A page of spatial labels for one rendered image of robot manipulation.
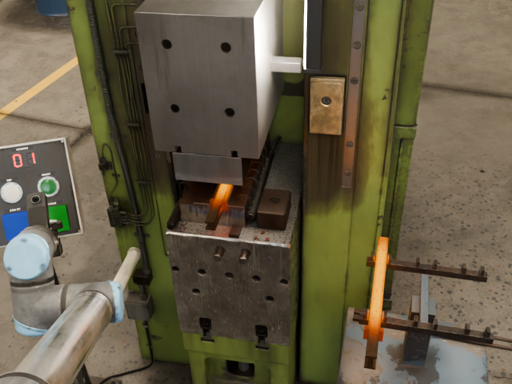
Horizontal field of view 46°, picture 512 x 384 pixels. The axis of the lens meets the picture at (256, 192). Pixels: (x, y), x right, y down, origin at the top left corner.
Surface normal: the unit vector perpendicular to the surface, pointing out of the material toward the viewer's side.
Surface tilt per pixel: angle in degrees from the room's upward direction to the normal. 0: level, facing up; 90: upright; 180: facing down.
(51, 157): 60
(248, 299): 90
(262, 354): 90
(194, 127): 90
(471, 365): 0
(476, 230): 0
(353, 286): 90
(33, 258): 55
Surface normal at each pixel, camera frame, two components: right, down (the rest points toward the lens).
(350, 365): -0.03, -0.80
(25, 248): 0.18, 0.04
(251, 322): -0.19, 0.59
